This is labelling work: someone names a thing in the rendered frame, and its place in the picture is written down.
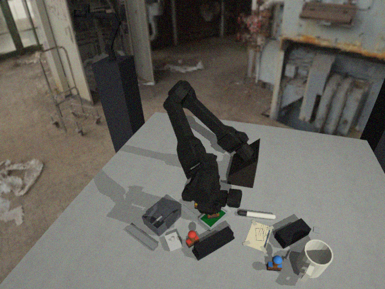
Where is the beige mug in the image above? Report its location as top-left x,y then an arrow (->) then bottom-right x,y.
297,240 -> 333,283

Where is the cream inspection card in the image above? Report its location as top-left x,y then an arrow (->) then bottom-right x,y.
243,220 -> 274,253

